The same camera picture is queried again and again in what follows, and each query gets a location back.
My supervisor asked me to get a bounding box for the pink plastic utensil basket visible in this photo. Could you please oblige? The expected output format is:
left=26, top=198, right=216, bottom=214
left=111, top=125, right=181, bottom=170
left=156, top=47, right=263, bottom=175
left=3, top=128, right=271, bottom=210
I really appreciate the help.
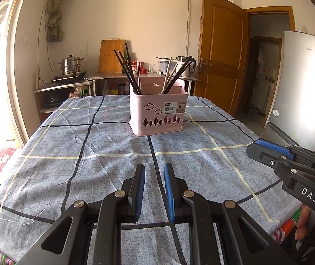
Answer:
left=129, top=81, right=189, bottom=136

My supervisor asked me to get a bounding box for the black power cable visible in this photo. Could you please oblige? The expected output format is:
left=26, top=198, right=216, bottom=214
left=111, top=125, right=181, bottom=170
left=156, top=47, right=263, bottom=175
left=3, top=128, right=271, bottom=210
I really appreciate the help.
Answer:
left=37, top=7, right=54, bottom=85

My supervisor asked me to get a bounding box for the steel kitchen table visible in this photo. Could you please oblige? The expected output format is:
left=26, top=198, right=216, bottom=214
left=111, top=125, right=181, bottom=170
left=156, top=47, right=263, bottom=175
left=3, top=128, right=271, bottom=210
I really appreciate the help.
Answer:
left=86, top=72, right=200, bottom=97

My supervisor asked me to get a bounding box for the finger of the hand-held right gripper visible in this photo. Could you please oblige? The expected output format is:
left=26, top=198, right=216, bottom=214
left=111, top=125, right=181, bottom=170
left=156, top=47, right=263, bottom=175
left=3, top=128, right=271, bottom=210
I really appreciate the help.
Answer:
left=246, top=143, right=315, bottom=183
left=253, top=139, right=315, bottom=161

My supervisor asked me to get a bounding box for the hanging grey cloth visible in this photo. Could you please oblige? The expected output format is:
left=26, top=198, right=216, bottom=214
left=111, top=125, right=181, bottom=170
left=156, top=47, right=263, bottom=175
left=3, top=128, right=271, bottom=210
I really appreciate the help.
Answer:
left=45, top=0, right=65, bottom=42

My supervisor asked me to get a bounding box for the blue plaid tablecloth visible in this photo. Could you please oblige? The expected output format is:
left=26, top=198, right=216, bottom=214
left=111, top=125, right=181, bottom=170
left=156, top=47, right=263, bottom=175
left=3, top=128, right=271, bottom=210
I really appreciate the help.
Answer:
left=0, top=95, right=305, bottom=265

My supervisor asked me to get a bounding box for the wooden cutting board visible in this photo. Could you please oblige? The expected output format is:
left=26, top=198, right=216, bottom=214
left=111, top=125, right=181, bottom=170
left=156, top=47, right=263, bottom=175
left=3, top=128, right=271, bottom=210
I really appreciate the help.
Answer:
left=98, top=39, right=126, bottom=74

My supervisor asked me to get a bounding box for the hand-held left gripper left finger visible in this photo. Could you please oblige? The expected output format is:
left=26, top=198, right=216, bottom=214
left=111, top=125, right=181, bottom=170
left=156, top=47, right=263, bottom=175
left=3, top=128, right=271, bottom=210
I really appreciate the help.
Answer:
left=17, top=163, right=146, bottom=265

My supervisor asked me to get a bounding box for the wooden chopstick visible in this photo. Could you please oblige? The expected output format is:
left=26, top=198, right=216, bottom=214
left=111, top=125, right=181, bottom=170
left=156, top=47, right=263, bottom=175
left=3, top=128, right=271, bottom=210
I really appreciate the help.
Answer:
left=161, top=57, right=172, bottom=95
left=163, top=61, right=180, bottom=94

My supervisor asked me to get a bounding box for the steel steamer pot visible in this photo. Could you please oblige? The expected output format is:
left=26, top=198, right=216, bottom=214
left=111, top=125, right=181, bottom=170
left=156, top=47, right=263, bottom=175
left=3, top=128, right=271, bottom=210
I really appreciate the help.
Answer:
left=58, top=55, right=84, bottom=76

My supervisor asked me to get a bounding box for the clear plastic food container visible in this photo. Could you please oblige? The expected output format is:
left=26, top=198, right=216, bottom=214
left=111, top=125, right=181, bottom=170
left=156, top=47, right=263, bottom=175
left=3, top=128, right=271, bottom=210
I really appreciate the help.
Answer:
left=157, top=57, right=174, bottom=75

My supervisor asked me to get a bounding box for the brown wooden door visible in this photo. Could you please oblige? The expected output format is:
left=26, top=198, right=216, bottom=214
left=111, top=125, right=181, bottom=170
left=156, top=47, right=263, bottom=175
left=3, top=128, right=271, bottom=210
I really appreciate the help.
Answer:
left=194, top=0, right=249, bottom=115

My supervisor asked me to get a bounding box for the silver refrigerator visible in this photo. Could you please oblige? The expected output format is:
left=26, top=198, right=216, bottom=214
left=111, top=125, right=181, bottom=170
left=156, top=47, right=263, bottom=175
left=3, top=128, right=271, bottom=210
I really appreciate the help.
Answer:
left=262, top=30, right=315, bottom=155

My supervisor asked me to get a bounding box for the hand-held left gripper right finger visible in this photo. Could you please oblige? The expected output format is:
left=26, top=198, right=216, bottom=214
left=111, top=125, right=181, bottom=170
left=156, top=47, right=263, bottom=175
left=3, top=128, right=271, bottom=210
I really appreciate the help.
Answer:
left=164, top=163, right=298, bottom=265

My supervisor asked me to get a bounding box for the red-lid jar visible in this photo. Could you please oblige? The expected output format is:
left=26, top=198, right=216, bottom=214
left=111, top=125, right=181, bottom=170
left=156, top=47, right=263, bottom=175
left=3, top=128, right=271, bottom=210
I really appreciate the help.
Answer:
left=132, top=61, right=148, bottom=74

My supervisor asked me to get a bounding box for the black induction cooker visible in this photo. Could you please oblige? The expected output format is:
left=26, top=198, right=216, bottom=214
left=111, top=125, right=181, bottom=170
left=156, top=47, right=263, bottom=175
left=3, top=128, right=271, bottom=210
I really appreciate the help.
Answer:
left=52, top=71, right=87, bottom=83

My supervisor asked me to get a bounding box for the colourful striped cloth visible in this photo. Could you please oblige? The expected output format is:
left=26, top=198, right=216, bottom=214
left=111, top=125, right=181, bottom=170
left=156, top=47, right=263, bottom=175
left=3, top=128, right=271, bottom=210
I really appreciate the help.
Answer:
left=0, top=207, right=304, bottom=265

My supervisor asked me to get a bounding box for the steel side shelf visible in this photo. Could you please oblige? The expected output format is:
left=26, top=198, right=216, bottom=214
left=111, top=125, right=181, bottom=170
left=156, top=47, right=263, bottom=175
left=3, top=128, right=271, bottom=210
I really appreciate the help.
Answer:
left=33, top=79, right=95, bottom=122

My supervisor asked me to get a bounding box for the white electric kettle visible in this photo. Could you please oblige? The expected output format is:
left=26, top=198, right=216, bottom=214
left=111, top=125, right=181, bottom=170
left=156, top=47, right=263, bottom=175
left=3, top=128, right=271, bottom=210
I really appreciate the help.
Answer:
left=175, top=56, right=196, bottom=78

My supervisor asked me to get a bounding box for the white wall cable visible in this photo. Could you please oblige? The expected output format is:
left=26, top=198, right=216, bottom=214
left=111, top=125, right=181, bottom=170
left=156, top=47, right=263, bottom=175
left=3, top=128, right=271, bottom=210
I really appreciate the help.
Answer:
left=186, top=0, right=191, bottom=57

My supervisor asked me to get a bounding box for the person's right hand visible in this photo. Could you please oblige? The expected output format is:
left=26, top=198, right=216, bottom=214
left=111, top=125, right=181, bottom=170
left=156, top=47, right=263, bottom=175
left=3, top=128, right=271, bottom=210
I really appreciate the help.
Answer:
left=295, top=206, right=312, bottom=242

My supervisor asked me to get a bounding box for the black kitchen appliance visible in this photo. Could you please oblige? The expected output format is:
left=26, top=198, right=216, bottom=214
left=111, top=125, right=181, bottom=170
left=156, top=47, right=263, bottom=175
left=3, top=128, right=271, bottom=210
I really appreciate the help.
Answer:
left=43, top=92, right=62, bottom=108

